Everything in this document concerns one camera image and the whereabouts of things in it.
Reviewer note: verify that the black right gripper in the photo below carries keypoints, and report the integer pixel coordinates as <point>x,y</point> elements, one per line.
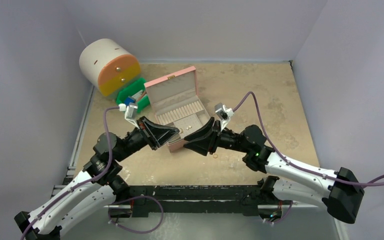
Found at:
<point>215,136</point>

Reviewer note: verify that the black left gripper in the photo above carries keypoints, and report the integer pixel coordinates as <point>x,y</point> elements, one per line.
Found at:
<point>165,132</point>

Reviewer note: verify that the pink jewelry box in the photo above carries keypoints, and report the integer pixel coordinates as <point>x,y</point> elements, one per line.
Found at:
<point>175,102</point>

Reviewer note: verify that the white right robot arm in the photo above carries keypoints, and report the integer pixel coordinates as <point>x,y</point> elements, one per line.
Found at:
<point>338,192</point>

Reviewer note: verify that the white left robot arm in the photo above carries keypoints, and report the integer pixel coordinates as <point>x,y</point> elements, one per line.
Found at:
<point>99,180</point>

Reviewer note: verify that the blue item in bin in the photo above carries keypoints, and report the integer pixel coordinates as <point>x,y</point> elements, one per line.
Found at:
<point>129,100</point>

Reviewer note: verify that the green plastic bin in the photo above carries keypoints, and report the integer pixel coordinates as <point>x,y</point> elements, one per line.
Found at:
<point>136,90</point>

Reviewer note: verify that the white cylindrical drawer cabinet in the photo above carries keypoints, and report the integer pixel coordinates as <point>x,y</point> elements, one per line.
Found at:
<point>109,67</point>

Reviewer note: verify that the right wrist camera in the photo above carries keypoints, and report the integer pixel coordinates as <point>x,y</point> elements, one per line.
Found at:
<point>224,113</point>

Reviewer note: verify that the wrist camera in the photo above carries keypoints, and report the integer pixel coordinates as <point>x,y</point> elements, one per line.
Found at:
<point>130,112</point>
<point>224,113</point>

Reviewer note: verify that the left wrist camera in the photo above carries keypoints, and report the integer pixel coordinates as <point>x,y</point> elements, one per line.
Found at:
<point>130,112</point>

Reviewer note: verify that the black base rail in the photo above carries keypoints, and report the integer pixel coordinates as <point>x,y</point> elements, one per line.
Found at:
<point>247,200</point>

